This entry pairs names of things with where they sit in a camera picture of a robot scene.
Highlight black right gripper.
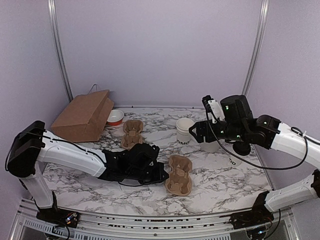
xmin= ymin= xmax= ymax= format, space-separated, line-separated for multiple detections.
xmin=189 ymin=119 xmax=248 ymax=143

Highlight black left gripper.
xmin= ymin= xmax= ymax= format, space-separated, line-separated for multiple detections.
xmin=127 ymin=162 xmax=169 ymax=186

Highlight brown pulp cup carrier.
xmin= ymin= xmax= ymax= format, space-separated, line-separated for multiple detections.
xmin=121 ymin=120 xmax=143 ymax=150
xmin=165 ymin=155 xmax=193 ymax=196

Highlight black plastic cup lid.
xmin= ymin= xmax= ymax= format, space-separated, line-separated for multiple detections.
xmin=232 ymin=141 xmax=251 ymax=156

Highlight white paper coffee cup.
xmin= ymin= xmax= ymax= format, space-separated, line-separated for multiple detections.
xmin=228 ymin=154 xmax=242 ymax=167

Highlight brown paper bag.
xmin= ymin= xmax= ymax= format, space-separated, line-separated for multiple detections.
xmin=50 ymin=89 xmax=114 ymax=143

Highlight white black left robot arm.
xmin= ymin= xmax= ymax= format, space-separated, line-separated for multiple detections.
xmin=4 ymin=120 xmax=169 ymax=225

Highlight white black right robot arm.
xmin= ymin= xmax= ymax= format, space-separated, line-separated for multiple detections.
xmin=188 ymin=95 xmax=320 ymax=228

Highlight stacked white paper cups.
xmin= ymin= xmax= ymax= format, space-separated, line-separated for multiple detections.
xmin=176 ymin=117 xmax=195 ymax=146

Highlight white ribbed cup holder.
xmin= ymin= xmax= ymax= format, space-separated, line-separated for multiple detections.
xmin=200 ymin=141 xmax=220 ymax=153

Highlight red white paper cup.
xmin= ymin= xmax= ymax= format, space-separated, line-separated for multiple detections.
xmin=107 ymin=109 xmax=125 ymax=126

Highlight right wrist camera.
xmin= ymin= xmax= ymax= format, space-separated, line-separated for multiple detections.
xmin=202 ymin=95 xmax=225 ymax=124

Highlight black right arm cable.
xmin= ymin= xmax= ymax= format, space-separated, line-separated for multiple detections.
xmin=204 ymin=109 xmax=320 ymax=171

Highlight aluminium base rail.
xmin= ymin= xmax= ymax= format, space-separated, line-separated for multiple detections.
xmin=8 ymin=199 xmax=301 ymax=240

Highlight aluminium right frame post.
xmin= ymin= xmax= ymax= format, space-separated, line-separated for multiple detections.
xmin=242 ymin=0 xmax=270 ymax=96

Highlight aluminium frame post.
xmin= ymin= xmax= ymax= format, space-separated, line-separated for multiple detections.
xmin=47 ymin=0 xmax=74 ymax=102
xmin=242 ymin=0 xmax=270 ymax=96

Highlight aluminium left frame post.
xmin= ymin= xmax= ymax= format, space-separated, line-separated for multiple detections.
xmin=47 ymin=0 xmax=74 ymax=102

